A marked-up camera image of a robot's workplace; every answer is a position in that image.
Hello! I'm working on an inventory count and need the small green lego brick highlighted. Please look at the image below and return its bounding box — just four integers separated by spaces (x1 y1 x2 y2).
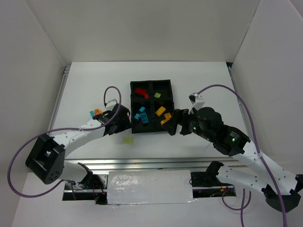
154 93 161 98

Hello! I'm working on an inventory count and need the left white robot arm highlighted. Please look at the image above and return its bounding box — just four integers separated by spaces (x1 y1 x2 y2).
25 104 131 187

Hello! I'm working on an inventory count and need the white foil-covered panel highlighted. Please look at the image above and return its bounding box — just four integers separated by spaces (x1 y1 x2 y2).
107 170 194 205

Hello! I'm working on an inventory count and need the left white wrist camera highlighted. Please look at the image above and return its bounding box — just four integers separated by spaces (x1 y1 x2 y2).
104 99 118 108

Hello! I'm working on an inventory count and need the small yellow lego brick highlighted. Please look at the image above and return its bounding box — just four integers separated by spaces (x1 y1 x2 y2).
164 113 172 119

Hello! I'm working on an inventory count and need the aluminium frame rail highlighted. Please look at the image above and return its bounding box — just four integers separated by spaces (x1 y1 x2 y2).
66 157 243 172

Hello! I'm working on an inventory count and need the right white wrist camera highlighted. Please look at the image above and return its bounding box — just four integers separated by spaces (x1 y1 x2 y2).
189 93 205 114

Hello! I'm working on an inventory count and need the yellow butterfly lego piece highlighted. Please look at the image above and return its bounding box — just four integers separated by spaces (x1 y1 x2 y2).
94 109 102 115

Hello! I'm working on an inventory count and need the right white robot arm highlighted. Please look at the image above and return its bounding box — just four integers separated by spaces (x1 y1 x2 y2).
161 107 303 212

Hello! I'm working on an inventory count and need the red lego brick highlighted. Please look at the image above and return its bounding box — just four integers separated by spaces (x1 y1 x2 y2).
134 87 149 99

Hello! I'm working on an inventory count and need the cyan rounded lego piece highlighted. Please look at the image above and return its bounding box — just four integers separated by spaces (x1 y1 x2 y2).
140 112 149 124

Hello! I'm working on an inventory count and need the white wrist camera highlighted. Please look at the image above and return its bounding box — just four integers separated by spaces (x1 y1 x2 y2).
189 93 205 114
104 99 118 108

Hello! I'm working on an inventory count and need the black four-compartment sorting tray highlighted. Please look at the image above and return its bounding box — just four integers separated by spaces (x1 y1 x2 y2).
130 79 174 134

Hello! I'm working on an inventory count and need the light green square lego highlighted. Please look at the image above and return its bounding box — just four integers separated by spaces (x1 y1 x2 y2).
123 137 134 144

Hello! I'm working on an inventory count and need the yellow rounded lego brick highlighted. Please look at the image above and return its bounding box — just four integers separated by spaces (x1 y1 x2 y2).
160 119 169 126

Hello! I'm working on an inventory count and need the yellow long lego brick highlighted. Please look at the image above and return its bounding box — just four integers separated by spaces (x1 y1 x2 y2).
155 106 166 117

